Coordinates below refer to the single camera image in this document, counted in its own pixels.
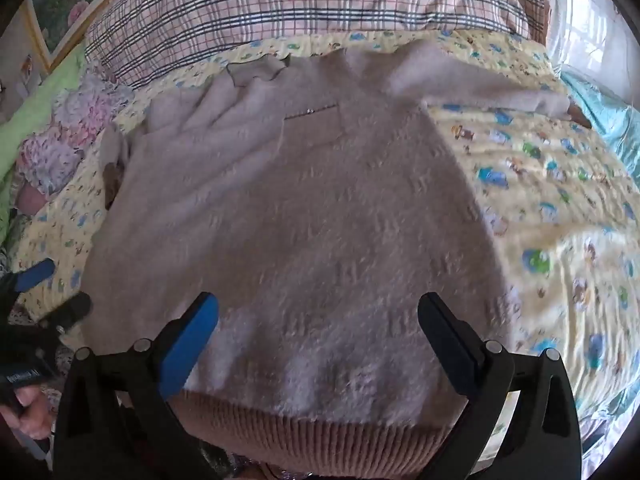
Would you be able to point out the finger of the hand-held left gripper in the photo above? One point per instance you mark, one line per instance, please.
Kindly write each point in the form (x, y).
(35, 274)
(70, 310)

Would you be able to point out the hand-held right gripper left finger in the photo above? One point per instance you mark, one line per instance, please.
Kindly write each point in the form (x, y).
(195, 340)

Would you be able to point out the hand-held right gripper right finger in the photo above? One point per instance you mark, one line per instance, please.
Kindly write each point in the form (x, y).
(445, 335)

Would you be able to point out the beige knit sweater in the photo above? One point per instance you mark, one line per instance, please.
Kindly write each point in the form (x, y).
(300, 235)

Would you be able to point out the person's left hand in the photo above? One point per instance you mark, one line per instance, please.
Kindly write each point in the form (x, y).
(30, 410)

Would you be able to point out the yellow cartoon printed blanket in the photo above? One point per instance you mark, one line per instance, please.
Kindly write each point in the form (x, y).
(550, 210)

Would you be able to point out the green bed sheet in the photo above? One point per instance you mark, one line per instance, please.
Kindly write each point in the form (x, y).
(30, 110)

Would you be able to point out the pastel floral cloth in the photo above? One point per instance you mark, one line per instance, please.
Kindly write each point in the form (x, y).
(75, 110)

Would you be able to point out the light blue cloth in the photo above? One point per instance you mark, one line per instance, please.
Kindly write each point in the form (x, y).
(610, 120)

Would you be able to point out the framed floral painting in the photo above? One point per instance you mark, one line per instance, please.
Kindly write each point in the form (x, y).
(65, 0)

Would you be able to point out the plaid pink pillow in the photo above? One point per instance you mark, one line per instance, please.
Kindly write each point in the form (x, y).
(250, 5)

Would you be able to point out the white window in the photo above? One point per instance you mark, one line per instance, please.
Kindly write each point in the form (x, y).
(590, 25)

